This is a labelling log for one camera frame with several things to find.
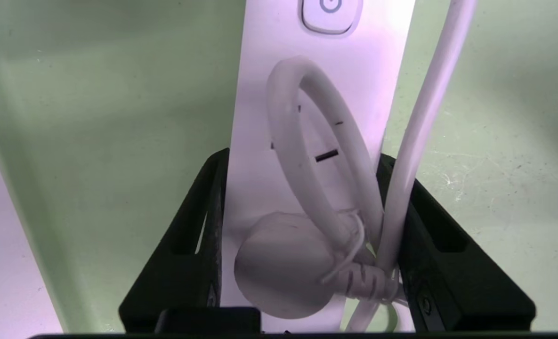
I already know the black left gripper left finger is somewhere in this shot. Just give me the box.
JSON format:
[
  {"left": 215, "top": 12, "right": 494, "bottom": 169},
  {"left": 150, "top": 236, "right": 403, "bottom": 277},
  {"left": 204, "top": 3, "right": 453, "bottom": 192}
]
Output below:
[{"left": 119, "top": 148, "right": 230, "bottom": 332}]

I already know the light green plastic tray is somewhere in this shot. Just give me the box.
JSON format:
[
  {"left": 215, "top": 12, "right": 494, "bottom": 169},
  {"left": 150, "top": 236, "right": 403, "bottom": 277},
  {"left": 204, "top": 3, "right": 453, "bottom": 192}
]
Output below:
[{"left": 0, "top": 0, "right": 558, "bottom": 332}]

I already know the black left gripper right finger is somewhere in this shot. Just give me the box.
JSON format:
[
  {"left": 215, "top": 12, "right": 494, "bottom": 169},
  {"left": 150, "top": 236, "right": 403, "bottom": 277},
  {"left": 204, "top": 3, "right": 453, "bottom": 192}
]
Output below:
[{"left": 378, "top": 154, "right": 536, "bottom": 332}]

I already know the white power strip with cord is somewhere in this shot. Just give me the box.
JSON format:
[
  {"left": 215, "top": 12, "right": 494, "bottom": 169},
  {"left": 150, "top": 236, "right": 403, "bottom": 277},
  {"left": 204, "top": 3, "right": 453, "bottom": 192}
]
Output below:
[{"left": 220, "top": 0, "right": 477, "bottom": 332}]

